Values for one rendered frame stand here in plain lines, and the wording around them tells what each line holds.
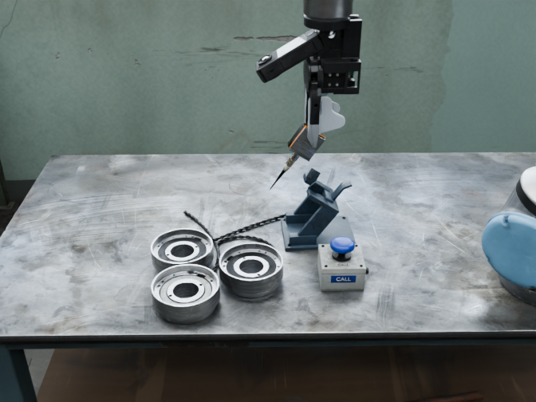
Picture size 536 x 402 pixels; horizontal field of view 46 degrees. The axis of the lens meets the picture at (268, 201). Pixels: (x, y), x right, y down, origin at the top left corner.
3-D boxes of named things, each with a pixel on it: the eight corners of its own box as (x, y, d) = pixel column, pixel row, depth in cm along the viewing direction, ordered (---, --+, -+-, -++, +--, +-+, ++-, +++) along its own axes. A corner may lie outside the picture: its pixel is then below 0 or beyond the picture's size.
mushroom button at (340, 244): (329, 273, 102) (331, 247, 100) (327, 258, 106) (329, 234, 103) (354, 273, 102) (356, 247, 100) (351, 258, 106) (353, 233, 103)
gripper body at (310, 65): (359, 99, 99) (364, 21, 93) (304, 100, 99) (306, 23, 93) (350, 82, 106) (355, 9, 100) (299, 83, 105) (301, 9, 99)
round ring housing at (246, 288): (294, 273, 106) (295, 254, 104) (262, 309, 98) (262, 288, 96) (242, 254, 111) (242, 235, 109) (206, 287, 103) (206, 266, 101)
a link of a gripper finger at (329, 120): (344, 152, 103) (348, 96, 99) (309, 153, 103) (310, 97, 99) (341, 146, 106) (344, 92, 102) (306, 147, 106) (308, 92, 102)
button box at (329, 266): (321, 291, 102) (321, 267, 100) (317, 265, 108) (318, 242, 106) (370, 291, 102) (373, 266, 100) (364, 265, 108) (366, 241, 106)
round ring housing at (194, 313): (195, 336, 93) (194, 314, 91) (139, 313, 98) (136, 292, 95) (233, 296, 101) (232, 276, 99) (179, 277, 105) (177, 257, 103)
